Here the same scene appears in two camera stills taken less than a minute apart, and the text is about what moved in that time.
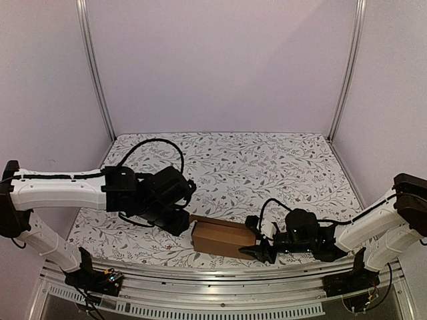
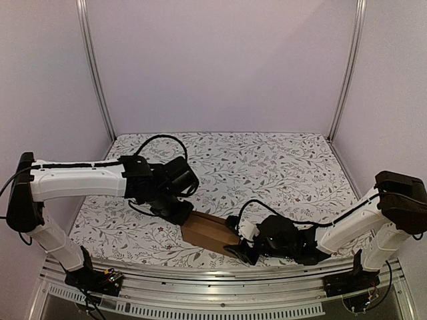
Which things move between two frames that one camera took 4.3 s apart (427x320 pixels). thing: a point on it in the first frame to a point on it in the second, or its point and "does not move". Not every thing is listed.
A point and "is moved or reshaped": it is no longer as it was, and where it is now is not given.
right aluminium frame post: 351,71 does not move
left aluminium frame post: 82,12 does not move
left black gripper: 177,229 to 182,218
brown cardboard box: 221,239 is moved or reshaped
